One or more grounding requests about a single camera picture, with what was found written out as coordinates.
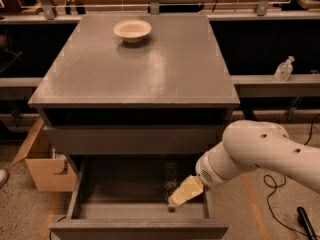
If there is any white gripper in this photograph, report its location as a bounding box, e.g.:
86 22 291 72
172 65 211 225
168 150 228 207

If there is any clear plastic water bottle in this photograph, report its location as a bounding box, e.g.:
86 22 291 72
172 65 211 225
164 161 179 199

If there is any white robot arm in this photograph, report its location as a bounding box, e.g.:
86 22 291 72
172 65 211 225
168 120 320 207

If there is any open grey middle drawer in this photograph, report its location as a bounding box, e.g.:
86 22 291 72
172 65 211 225
50 155 228 240

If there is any grey drawer cabinet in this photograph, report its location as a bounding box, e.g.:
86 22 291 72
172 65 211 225
28 13 241 240

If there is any grey closed top drawer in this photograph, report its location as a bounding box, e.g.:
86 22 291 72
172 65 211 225
44 125 224 155

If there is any black cylindrical object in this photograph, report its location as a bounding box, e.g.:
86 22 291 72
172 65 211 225
297 206 318 240

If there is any cardboard box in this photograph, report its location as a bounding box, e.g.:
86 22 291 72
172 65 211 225
12 118 77 192

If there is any white bowl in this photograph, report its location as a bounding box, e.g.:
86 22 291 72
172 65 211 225
113 20 152 43

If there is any white shoe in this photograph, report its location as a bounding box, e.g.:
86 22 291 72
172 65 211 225
0 169 9 188

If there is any black floor cable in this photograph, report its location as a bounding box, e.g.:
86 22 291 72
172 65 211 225
263 113 320 238

